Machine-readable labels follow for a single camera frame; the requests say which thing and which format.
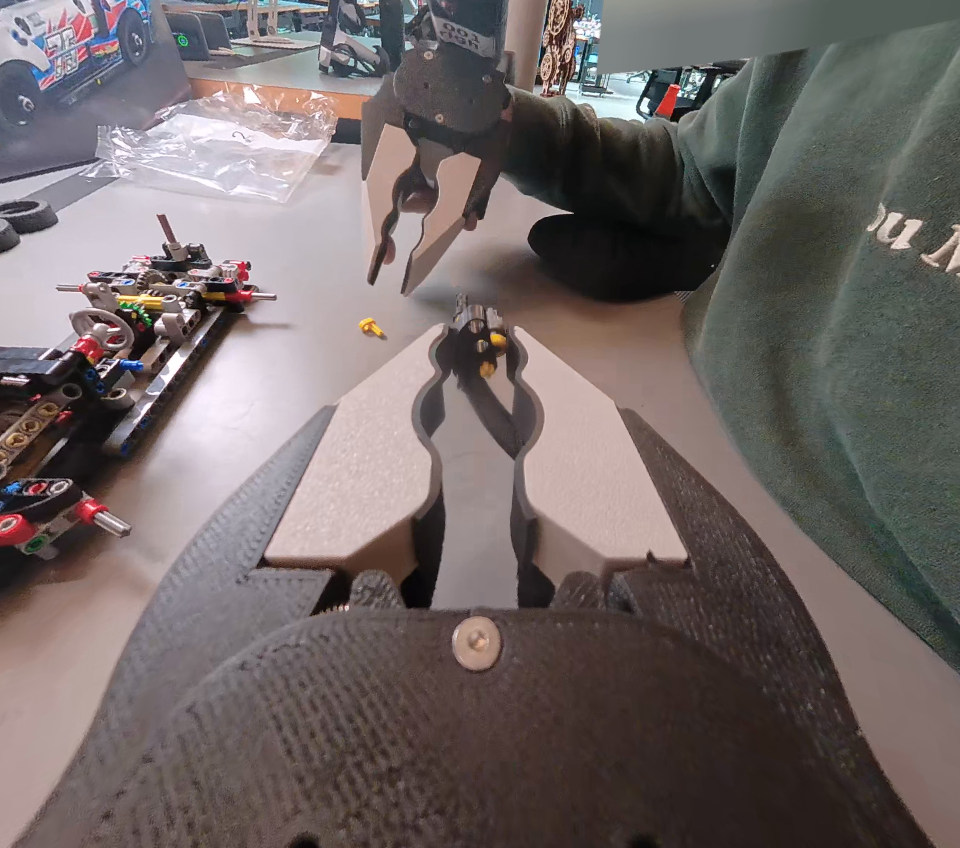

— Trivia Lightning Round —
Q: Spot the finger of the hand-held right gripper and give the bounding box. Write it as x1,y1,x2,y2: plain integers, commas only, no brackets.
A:
360,125,423,288
399,154,486,298

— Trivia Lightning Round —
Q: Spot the black curved lego panel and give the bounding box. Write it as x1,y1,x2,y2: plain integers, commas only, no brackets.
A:
448,306,528,461

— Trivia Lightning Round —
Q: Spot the black box with green light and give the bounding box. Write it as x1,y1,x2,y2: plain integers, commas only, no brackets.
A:
165,10,235,62

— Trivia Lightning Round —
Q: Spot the person's green sweatshirt torso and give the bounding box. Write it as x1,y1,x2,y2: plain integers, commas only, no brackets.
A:
677,21,960,671

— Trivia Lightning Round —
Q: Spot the brown wooden gear model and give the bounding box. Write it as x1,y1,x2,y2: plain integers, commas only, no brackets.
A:
538,0,588,97

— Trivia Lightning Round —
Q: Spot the person's right forearm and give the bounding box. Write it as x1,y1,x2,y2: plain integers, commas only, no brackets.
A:
501,54,753,243

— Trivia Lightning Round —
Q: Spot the lego car chassis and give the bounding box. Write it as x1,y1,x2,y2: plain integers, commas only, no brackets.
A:
0,212,279,566

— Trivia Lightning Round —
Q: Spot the grey wood-edged table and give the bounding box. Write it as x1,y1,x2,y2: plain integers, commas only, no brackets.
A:
182,36,393,123

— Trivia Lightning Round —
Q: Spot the clear plastic bag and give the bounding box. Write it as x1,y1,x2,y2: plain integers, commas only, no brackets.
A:
96,90,339,206

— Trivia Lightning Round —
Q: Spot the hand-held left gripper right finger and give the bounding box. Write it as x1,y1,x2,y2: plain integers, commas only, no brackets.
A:
506,325,691,588

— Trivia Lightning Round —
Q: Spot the black mesh office chair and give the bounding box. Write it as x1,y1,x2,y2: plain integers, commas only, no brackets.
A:
636,62,741,123

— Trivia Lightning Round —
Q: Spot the small black white kart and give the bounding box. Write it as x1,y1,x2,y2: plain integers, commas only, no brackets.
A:
317,0,411,78

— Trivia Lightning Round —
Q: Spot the lego set box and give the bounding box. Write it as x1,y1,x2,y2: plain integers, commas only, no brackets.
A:
0,0,194,183

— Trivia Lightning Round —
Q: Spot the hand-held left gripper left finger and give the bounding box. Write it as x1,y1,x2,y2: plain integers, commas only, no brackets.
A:
262,324,453,588

